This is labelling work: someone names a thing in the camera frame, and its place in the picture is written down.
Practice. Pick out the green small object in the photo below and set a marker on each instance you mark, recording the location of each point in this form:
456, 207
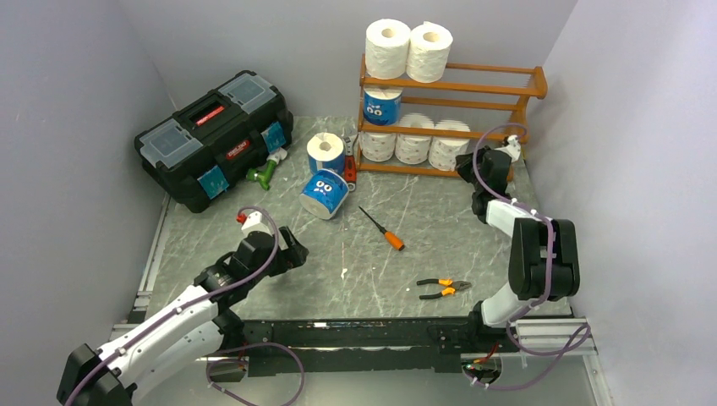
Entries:
263, 176

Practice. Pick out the blue monster-face roll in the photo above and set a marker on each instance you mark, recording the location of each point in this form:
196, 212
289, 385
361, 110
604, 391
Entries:
324, 194

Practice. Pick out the orange wooden shelf rack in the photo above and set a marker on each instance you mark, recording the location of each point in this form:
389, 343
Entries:
475, 102

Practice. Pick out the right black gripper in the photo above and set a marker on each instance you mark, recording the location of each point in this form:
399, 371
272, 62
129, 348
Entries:
462, 165

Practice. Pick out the blue paper roll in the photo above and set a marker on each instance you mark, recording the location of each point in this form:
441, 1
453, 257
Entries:
381, 104

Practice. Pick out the orange black pliers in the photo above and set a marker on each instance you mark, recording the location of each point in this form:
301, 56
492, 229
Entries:
449, 287

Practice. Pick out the red adjustable wrench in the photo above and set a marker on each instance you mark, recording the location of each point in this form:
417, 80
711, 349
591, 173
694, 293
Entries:
350, 168

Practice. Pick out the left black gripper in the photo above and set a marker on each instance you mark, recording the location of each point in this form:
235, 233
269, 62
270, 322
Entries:
291, 257

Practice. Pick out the black plastic toolbox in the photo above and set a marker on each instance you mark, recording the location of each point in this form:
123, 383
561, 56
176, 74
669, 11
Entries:
204, 149

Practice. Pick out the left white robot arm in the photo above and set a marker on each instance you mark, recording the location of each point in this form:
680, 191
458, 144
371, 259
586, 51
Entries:
198, 322

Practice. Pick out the white paper towel roll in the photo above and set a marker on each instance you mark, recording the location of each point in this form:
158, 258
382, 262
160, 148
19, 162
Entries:
413, 149
428, 52
386, 48

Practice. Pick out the blue wrapped roll upright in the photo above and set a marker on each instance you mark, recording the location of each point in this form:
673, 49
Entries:
326, 151

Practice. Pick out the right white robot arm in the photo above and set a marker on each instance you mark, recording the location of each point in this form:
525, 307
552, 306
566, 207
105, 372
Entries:
543, 262

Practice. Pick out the white roll with red print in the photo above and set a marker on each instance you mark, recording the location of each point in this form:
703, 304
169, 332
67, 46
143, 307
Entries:
377, 147

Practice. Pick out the black orange screwdriver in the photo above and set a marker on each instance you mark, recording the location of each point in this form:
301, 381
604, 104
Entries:
390, 237

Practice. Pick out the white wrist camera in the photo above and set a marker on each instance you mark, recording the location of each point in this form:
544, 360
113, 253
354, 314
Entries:
512, 147
256, 221

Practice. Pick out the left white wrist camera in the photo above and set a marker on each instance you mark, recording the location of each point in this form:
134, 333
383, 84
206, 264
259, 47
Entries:
256, 221

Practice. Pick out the white dotted roll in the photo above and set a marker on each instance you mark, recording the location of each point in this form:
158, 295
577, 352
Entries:
443, 151

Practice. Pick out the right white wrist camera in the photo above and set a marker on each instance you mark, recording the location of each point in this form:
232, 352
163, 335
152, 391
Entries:
512, 147

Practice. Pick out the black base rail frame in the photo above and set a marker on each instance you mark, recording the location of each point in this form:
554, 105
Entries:
440, 344

